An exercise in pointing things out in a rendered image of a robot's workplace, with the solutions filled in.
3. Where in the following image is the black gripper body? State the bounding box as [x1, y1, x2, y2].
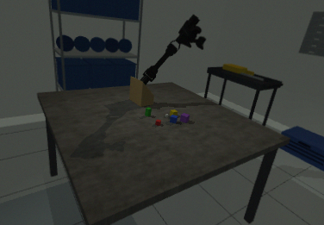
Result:
[178, 28, 206, 46]

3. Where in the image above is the red block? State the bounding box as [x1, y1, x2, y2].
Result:
[155, 119, 161, 126]

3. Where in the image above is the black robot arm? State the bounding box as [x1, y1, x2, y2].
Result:
[140, 15, 202, 84]

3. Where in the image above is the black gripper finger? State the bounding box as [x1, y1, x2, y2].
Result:
[197, 39, 204, 50]
[180, 35, 191, 48]

